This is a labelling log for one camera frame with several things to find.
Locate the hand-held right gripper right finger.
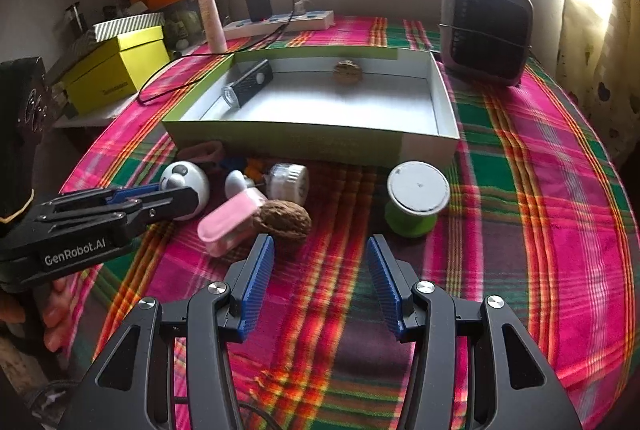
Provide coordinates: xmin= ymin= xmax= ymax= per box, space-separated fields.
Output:
xmin=366 ymin=234 xmax=583 ymax=430

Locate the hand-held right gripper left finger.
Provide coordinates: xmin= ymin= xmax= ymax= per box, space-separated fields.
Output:
xmin=60 ymin=233 xmax=277 ymax=430

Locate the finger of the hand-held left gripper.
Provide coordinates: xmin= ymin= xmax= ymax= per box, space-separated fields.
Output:
xmin=37 ymin=187 xmax=202 ymax=231
xmin=35 ymin=183 xmax=166 ymax=211

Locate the round panda toy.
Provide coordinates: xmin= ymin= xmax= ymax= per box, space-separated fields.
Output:
xmin=160 ymin=160 xmax=211 ymax=222

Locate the pink and white stapler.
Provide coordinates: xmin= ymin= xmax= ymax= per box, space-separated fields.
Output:
xmin=196 ymin=190 xmax=266 ymax=257

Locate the brown walnut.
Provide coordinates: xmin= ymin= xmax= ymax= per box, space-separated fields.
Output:
xmin=333 ymin=59 xmax=363 ymax=84
xmin=251 ymin=201 xmax=312 ymax=242

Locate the small white knob gadget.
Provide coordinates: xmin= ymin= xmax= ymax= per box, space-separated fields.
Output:
xmin=224 ymin=169 xmax=264 ymax=201

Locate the shallow green and white box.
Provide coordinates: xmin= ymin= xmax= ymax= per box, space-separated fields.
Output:
xmin=161 ymin=46 xmax=461 ymax=168

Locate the person's left hand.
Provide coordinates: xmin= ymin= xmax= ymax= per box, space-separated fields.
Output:
xmin=42 ymin=277 xmax=83 ymax=353

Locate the white shelf board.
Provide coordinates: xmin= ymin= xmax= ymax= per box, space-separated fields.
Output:
xmin=52 ymin=95 xmax=143 ymax=131

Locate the blue and orange toy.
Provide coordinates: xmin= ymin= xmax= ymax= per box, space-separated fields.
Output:
xmin=220 ymin=155 xmax=266 ymax=176

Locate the green spool with white top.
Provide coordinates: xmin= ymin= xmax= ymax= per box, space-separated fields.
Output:
xmin=385 ymin=161 xmax=451 ymax=238

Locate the yellow-green shoebox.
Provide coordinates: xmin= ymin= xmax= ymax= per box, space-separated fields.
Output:
xmin=65 ymin=25 xmax=171 ymax=115

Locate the dark box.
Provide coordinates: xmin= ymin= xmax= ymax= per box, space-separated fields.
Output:
xmin=0 ymin=57 xmax=51 ymax=231

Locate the black flashlight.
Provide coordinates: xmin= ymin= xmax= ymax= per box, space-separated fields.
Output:
xmin=221 ymin=59 xmax=275 ymax=110

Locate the grey cardboard box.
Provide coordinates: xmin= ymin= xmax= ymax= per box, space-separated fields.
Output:
xmin=47 ymin=33 xmax=101 ymax=84

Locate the pink plaid blanket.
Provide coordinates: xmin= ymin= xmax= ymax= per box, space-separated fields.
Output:
xmin=60 ymin=15 xmax=640 ymax=430

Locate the striped cardboard box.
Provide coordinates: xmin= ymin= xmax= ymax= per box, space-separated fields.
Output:
xmin=94 ymin=13 xmax=166 ymax=42

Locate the clear jar with green contents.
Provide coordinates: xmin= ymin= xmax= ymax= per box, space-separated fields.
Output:
xmin=165 ymin=0 xmax=203 ymax=51

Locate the dark glass jar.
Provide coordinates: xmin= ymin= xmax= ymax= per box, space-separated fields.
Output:
xmin=65 ymin=2 xmax=86 ymax=36

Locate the black charger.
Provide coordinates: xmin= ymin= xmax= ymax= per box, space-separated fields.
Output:
xmin=245 ymin=0 xmax=273 ymax=22

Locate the white power strip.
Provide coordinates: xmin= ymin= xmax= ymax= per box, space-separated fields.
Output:
xmin=222 ymin=10 xmax=335 ymax=38

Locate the grey space heater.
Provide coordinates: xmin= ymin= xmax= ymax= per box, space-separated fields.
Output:
xmin=439 ymin=0 xmax=535 ymax=87

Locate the yellowish curtain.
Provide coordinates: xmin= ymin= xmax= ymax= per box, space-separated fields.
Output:
xmin=560 ymin=0 xmax=640 ymax=161

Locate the black charger cable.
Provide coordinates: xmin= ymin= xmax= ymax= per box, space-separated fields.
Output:
xmin=137 ymin=0 xmax=296 ymax=107

